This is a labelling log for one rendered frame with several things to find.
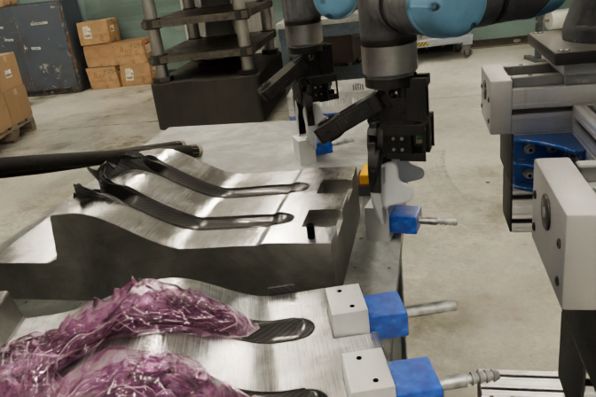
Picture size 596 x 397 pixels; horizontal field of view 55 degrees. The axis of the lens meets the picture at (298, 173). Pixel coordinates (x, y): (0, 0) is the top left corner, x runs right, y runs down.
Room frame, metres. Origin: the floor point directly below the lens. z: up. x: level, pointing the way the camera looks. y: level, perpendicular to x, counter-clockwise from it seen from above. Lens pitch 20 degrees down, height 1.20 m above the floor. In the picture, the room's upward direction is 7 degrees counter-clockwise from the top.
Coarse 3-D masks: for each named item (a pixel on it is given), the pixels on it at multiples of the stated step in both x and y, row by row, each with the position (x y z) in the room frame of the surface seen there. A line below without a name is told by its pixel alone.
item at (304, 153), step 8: (296, 136) 1.18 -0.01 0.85; (304, 136) 1.17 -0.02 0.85; (352, 136) 1.19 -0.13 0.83; (296, 144) 1.16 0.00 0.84; (304, 144) 1.14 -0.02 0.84; (320, 144) 1.15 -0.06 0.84; (328, 144) 1.16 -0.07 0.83; (336, 144) 1.18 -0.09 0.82; (296, 152) 1.16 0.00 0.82; (304, 152) 1.14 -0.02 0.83; (312, 152) 1.15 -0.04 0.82; (320, 152) 1.15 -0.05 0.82; (328, 152) 1.16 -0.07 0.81; (304, 160) 1.14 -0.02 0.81; (312, 160) 1.15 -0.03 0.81
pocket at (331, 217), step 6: (312, 210) 0.70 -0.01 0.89; (318, 210) 0.70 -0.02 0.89; (324, 210) 0.70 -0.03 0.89; (330, 210) 0.70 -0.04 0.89; (336, 210) 0.69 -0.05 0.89; (306, 216) 0.69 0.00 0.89; (312, 216) 0.70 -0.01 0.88; (318, 216) 0.70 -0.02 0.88; (324, 216) 0.70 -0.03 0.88; (330, 216) 0.70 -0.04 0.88; (336, 216) 0.69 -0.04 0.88; (306, 222) 0.68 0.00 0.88; (312, 222) 0.70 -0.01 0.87; (318, 222) 0.70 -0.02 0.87; (324, 222) 0.70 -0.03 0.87; (330, 222) 0.70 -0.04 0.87; (336, 222) 0.70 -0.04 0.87
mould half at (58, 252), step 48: (144, 192) 0.77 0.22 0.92; (192, 192) 0.81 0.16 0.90; (48, 240) 0.78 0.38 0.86; (96, 240) 0.68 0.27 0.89; (144, 240) 0.66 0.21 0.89; (192, 240) 0.67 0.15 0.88; (240, 240) 0.64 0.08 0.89; (288, 240) 0.62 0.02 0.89; (336, 240) 0.63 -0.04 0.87; (0, 288) 0.72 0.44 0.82; (48, 288) 0.70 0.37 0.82; (96, 288) 0.68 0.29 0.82; (240, 288) 0.63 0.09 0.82
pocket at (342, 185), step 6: (324, 180) 0.81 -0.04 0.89; (330, 180) 0.81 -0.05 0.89; (336, 180) 0.80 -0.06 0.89; (342, 180) 0.80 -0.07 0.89; (348, 180) 0.80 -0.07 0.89; (324, 186) 0.81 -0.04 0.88; (330, 186) 0.81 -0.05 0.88; (336, 186) 0.80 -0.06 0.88; (342, 186) 0.80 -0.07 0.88; (348, 186) 0.80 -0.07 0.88; (318, 192) 0.77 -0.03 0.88; (324, 192) 0.81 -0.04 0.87; (330, 192) 0.81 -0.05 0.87; (336, 192) 0.80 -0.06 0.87; (342, 192) 0.80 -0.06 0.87; (348, 192) 0.78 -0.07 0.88
